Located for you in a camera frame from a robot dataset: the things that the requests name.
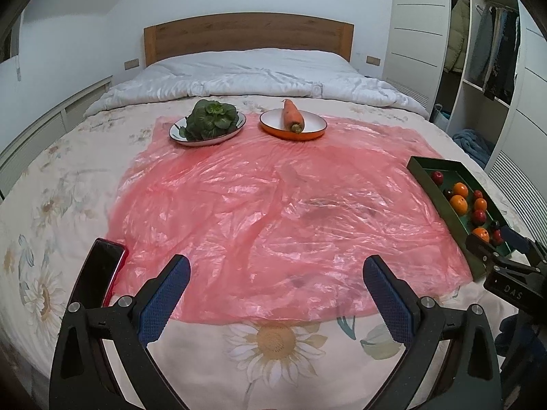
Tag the blue towel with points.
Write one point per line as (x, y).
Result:
(470, 143)

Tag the orange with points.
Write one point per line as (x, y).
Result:
(480, 204)
(458, 204)
(481, 235)
(460, 188)

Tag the clear plastic bag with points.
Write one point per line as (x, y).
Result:
(440, 117)

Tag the wooden headboard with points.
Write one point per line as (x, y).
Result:
(248, 34)

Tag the white plate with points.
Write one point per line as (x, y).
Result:
(176, 131)

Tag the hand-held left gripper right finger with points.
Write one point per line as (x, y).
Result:
(386, 299)

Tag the white wardrobe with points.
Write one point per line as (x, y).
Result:
(416, 17)

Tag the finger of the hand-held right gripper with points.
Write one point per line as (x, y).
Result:
(518, 240)
(480, 248)

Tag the orange rimmed plate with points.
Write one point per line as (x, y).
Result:
(273, 121)

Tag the phone in red case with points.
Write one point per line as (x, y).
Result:
(100, 271)

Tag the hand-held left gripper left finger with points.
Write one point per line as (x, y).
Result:
(166, 299)

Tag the leafy green vegetable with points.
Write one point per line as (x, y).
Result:
(211, 119)

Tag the carrot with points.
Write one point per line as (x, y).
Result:
(291, 115)

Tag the red cherry tomato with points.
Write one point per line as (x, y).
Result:
(478, 194)
(497, 237)

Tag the green jacket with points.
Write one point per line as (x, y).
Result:
(455, 36)

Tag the green tray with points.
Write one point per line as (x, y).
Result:
(453, 175)

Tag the red apple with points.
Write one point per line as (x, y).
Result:
(479, 217)
(437, 177)

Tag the dark hanging clothes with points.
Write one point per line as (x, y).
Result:
(495, 51)

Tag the white duvet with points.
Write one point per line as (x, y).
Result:
(256, 72)

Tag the pink plastic sheet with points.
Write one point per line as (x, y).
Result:
(256, 205)

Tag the floral bed sheet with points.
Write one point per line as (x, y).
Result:
(64, 179)

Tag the beige wall switch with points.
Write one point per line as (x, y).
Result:
(373, 60)
(131, 64)

